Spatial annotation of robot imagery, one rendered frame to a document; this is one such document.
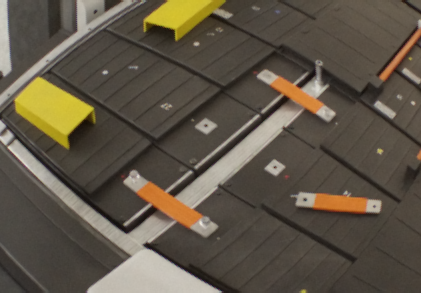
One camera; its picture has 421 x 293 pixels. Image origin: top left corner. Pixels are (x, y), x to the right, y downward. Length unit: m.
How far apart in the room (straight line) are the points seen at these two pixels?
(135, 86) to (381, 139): 0.42
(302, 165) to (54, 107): 0.39
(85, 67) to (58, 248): 0.48
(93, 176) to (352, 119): 0.41
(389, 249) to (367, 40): 0.52
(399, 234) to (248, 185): 0.29
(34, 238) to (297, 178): 0.42
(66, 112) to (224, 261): 0.35
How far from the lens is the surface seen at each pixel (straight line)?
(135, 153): 1.30
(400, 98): 1.42
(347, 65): 1.45
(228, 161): 1.30
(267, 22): 1.53
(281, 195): 1.23
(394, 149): 1.32
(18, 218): 1.11
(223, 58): 1.44
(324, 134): 1.33
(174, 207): 1.23
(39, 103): 1.37
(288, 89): 1.39
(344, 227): 1.19
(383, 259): 1.15
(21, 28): 2.44
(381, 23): 1.60
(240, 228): 1.19
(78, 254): 1.05
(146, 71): 1.42
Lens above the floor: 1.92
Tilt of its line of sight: 45 degrees down
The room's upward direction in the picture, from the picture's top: 3 degrees counter-clockwise
